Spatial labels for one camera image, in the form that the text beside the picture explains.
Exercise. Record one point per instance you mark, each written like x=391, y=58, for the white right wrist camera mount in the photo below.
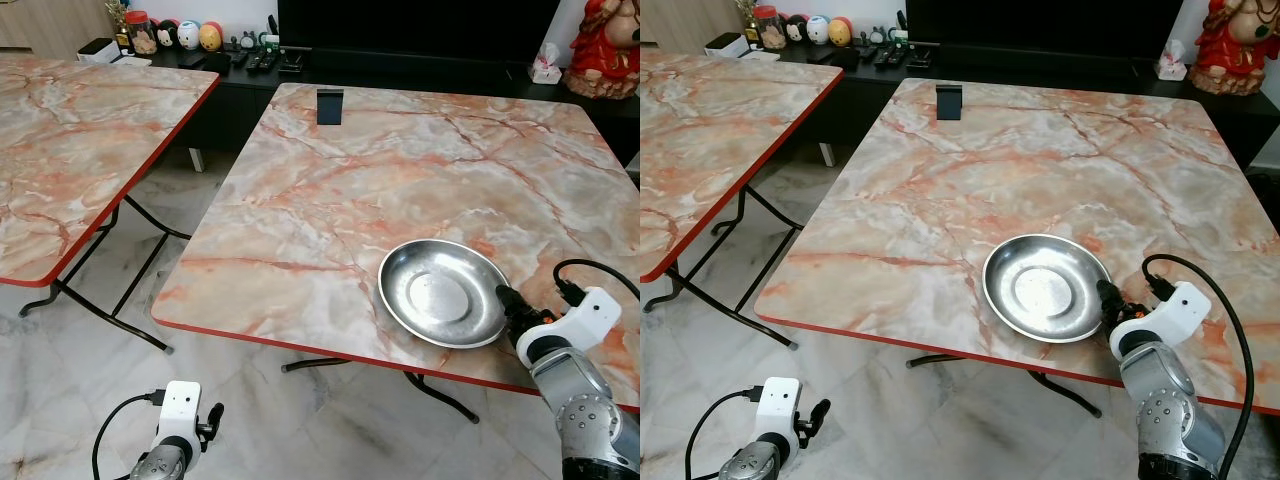
x=1178, y=312
x=585, y=318

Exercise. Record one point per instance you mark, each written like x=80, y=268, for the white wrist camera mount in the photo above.
x=585, y=318
x=1178, y=312
x=778, y=405
x=181, y=410

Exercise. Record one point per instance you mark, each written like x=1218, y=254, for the yellow round plush toy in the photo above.
x=211, y=37
x=841, y=32

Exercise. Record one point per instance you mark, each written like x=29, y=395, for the black round plush toy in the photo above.
x=167, y=35
x=795, y=29

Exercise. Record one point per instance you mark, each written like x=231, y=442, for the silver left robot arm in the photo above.
x=752, y=465
x=160, y=465

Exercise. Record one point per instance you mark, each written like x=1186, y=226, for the black remote control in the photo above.
x=238, y=60
x=257, y=61
x=885, y=55
x=866, y=54

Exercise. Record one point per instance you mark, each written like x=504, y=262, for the light wooden cabinet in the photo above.
x=50, y=25
x=685, y=20

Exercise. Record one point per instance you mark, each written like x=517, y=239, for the gold ornament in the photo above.
x=117, y=15
x=747, y=10

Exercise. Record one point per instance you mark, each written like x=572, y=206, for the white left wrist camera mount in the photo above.
x=181, y=410
x=778, y=405

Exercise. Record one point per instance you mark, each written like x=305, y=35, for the black television screen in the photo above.
x=1045, y=20
x=420, y=22

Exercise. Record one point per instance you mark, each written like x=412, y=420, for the red and gold figurine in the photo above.
x=603, y=50
x=1230, y=45

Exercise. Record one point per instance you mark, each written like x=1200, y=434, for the white round plush toy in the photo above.
x=818, y=30
x=189, y=35

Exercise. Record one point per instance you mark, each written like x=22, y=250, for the round stainless steel plate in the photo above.
x=440, y=296
x=1045, y=288

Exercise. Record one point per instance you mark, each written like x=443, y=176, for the black TV console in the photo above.
x=1050, y=68
x=420, y=72

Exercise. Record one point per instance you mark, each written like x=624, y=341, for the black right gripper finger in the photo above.
x=1106, y=289
x=506, y=297

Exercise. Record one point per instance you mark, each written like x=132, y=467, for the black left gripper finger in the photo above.
x=216, y=413
x=822, y=409

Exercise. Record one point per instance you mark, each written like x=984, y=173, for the red-lidded clear snack jar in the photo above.
x=141, y=36
x=768, y=30

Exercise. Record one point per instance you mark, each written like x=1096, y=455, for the small grey animal figure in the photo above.
x=876, y=36
x=241, y=41

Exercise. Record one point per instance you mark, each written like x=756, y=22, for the marble-pattern square folding table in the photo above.
x=1030, y=165
x=400, y=170

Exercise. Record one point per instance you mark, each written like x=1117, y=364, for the white box with black top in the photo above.
x=726, y=45
x=98, y=50

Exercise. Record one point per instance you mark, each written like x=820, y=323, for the small black phone stand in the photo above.
x=330, y=106
x=949, y=103

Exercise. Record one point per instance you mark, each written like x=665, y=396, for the marble-pattern red-edged folding table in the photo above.
x=700, y=130
x=70, y=140

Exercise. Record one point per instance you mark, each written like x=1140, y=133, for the white and pink tissue pack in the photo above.
x=546, y=66
x=1172, y=62

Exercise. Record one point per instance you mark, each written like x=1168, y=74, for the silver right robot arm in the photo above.
x=590, y=420
x=1175, y=420

